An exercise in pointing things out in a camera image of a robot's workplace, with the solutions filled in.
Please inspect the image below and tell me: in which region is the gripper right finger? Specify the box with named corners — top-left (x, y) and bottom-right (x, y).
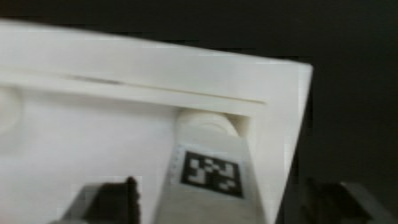
top-left (300, 179), bottom-right (398, 224)

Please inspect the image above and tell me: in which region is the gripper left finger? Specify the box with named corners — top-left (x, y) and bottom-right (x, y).
top-left (51, 177), bottom-right (140, 224)

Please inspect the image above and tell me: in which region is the white leg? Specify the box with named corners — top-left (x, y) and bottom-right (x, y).
top-left (152, 109), bottom-right (264, 224)

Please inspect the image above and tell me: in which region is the white square table top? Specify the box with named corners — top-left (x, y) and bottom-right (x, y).
top-left (0, 19), bottom-right (312, 224)

